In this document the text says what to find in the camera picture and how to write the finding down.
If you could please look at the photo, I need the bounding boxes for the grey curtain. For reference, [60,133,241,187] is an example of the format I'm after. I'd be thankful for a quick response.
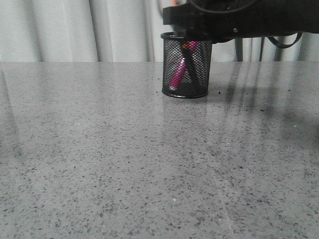
[0,0,319,63]

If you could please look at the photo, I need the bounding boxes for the black cable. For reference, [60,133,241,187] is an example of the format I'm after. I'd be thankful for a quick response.
[266,32,304,49]

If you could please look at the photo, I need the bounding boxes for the pink marker pen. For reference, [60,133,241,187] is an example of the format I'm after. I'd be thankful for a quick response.
[169,41,198,91]

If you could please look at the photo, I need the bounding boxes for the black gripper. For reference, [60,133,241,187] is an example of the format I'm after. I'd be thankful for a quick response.
[163,0,319,43]

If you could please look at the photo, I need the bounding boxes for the black mesh pen holder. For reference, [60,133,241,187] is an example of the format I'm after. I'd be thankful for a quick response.
[161,32,212,99]

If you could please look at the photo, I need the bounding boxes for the grey orange scissors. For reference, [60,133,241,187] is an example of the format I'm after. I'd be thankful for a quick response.
[181,42,201,94]

